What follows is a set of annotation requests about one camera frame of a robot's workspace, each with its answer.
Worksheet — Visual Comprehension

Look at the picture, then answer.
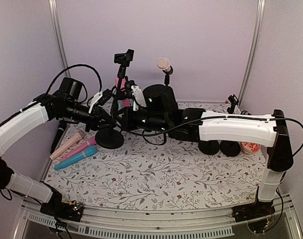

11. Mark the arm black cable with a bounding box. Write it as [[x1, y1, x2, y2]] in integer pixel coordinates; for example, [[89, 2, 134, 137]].
[[45, 64, 103, 95], [110, 82, 303, 157]]

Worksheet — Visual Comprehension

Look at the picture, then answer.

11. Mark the front aluminium rail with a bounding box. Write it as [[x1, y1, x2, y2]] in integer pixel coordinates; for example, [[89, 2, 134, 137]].
[[13, 195, 303, 239]]

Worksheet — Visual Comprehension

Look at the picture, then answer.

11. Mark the aluminium frame post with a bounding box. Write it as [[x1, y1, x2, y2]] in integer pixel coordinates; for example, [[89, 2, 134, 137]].
[[48, 0, 69, 69], [238, 0, 266, 106]]

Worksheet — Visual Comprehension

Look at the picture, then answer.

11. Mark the black microphone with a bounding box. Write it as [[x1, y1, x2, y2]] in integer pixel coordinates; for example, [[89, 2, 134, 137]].
[[50, 120, 67, 153]]

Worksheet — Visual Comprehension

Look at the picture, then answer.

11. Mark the blue microphone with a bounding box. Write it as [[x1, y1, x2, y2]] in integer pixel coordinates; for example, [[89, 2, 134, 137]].
[[54, 146, 98, 170]]

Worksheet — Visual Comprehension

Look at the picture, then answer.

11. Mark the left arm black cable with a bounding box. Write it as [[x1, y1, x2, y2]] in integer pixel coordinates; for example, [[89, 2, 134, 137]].
[[45, 64, 103, 95]]

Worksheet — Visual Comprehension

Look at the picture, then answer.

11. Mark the round stand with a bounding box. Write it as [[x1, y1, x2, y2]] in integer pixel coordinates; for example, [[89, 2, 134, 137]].
[[227, 94, 239, 114], [198, 140, 220, 155], [95, 52, 130, 149], [220, 140, 241, 157], [164, 74, 170, 86]]

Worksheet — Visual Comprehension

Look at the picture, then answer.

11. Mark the orange patterned small bowl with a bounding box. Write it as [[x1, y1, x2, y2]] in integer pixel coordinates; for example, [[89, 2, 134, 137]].
[[240, 142, 261, 154]]

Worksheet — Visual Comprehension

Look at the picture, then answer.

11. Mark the tall pink microphone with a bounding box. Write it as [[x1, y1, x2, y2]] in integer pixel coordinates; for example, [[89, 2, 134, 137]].
[[115, 76, 132, 108]]

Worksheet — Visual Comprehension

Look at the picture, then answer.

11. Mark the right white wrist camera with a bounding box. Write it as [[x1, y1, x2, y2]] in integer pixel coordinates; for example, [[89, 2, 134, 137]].
[[125, 80, 146, 111]]

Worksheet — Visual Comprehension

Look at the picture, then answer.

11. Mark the right aluminium frame post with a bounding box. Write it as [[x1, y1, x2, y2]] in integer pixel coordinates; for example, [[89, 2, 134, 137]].
[[238, 0, 266, 106]]

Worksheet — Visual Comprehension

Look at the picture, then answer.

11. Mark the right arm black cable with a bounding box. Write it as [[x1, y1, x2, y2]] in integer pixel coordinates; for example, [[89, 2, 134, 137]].
[[110, 82, 303, 157]]

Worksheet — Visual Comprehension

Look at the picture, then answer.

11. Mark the beige microphone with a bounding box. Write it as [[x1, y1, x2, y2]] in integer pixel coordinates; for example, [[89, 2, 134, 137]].
[[157, 57, 173, 75], [50, 130, 85, 160]]

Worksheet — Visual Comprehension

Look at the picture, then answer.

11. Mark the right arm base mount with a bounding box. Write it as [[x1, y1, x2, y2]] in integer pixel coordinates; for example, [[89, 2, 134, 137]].
[[232, 200, 275, 222]]

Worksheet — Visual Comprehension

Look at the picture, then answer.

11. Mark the short pink microphone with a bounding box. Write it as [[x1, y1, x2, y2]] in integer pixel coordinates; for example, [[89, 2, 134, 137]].
[[60, 136, 96, 161]]

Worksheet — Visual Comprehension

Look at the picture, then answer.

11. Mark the left aluminium frame post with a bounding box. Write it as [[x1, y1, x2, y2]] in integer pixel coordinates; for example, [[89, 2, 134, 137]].
[[48, 0, 69, 69]]

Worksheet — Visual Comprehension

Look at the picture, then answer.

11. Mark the floral table mat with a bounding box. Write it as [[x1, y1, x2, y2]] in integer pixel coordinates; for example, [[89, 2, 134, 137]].
[[45, 133, 266, 211]]

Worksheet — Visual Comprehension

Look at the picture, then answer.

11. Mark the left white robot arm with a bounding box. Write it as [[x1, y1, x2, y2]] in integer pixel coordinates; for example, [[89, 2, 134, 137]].
[[0, 78, 111, 216]]

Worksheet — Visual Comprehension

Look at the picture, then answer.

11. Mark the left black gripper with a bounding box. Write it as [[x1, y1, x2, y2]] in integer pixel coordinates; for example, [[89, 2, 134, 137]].
[[63, 100, 117, 132]]

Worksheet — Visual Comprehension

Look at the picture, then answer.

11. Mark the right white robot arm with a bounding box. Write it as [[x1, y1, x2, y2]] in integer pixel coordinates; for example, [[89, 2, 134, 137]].
[[116, 82, 294, 217]]

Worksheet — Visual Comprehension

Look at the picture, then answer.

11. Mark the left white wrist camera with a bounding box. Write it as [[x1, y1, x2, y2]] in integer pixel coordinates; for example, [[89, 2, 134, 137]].
[[89, 89, 112, 114]]

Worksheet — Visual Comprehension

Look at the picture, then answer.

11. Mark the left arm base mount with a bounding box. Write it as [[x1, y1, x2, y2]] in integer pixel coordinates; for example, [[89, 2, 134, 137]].
[[40, 192, 84, 222]]

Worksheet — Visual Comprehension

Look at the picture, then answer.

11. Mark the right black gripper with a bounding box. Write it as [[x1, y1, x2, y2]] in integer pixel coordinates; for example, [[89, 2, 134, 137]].
[[112, 106, 169, 134]]

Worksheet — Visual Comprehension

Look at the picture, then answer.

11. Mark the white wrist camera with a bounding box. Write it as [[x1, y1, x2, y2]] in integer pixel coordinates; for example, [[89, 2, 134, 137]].
[[89, 89, 112, 114], [125, 80, 146, 111]]

